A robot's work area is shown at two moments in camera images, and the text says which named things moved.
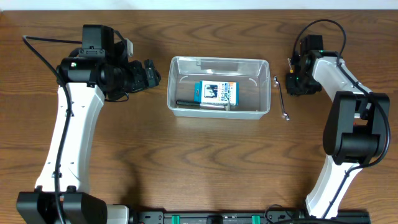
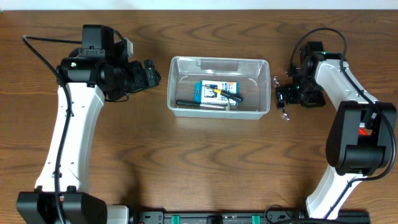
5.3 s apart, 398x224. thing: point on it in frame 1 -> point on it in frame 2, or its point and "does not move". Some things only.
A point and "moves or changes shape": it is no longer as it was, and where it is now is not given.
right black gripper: [293, 90] -> [317, 101]
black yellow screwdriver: [291, 70] moves or changes shape
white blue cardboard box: [206, 91] does not move
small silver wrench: [277, 82] does not move
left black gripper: [137, 83] does not move
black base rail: [244, 217] does not move
